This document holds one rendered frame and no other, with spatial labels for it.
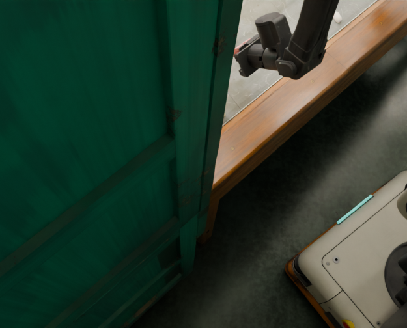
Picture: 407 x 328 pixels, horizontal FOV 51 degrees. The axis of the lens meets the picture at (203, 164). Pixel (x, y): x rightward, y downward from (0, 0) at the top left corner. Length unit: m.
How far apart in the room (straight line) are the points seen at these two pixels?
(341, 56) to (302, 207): 0.80
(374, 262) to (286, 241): 0.39
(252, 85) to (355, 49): 0.33
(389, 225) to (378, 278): 0.20
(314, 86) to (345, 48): 0.17
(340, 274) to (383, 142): 0.79
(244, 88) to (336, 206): 0.90
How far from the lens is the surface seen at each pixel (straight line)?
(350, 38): 1.40
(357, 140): 2.14
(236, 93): 1.24
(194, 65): 0.44
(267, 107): 1.20
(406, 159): 2.19
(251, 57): 1.07
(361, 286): 1.63
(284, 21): 0.98
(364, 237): 1.67
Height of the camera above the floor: 1.78
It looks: 67 degrees down
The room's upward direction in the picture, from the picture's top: 5 degrees clockwise
